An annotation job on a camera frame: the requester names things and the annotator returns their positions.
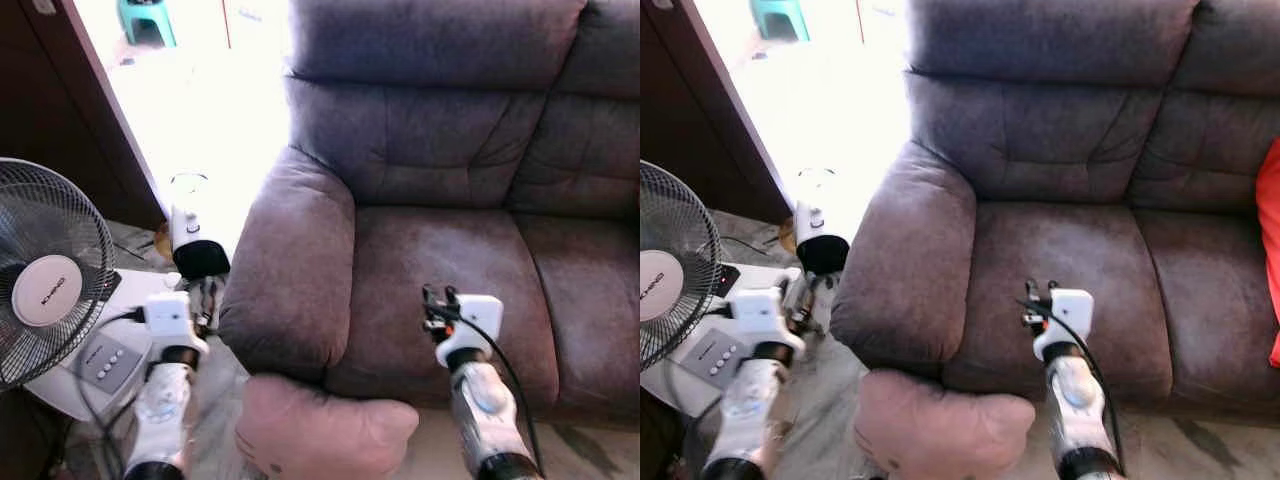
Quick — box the red cushion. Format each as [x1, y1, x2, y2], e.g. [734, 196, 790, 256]
[1255, 137, 1280, 369]

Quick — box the pink pillow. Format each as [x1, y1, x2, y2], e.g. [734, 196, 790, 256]
[235, 375, 421, 480]
[855, 368, 1036, 480]

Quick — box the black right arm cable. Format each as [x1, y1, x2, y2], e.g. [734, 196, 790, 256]
[1018, 298, 1128, 476]
[425, 305, 546, 476]

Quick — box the dark wooden cabinet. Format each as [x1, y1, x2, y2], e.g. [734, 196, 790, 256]
[0, 0, 166, 231]
[640, 0, 796, 226]

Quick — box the white and black blender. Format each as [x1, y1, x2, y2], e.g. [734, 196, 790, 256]
[168, 172, 233, 281]
[795, 168, 851, 276]

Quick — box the black grille electric fan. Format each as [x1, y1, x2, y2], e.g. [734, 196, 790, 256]
[0, 157, 118, 391]
[640, 160, 723, 373]

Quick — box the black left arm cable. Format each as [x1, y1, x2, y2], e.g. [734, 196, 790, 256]
[660, 305, 736, 471]
[70, 310, 151, 480]

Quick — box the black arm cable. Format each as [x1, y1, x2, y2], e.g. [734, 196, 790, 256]
[660, 305, 736, 471]
[1018, 298, 1128, 476]
[70, 310, 151, 480]
[425, 305, 546, 476]

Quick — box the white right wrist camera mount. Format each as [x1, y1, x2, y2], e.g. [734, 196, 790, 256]
[1033, 288, 1096, 363]
[437, 295, 504, 369]

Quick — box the teal plastic stool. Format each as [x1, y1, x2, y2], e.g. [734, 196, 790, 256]
[117, 0, 179, 49]
[750, 0, 811, 43]

